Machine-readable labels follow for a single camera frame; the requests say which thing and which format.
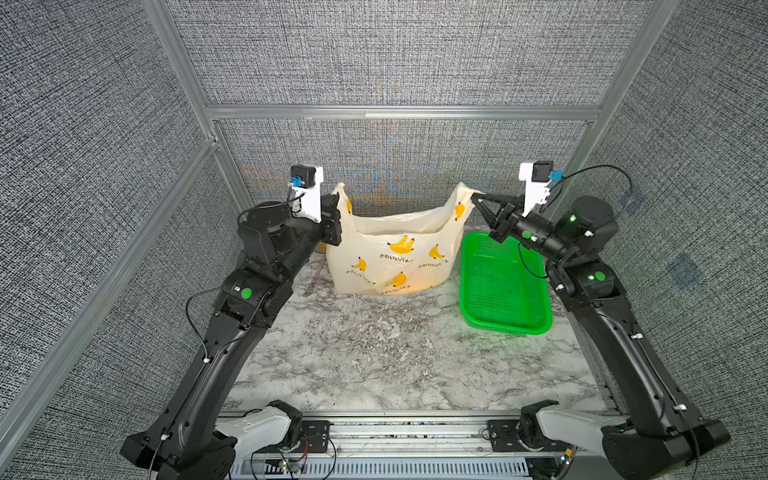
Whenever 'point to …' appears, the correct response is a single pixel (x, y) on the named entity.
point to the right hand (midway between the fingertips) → (480, 188)
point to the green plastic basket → (504, 286)
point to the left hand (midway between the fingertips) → (341, 189)
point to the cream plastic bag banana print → (404, 256)
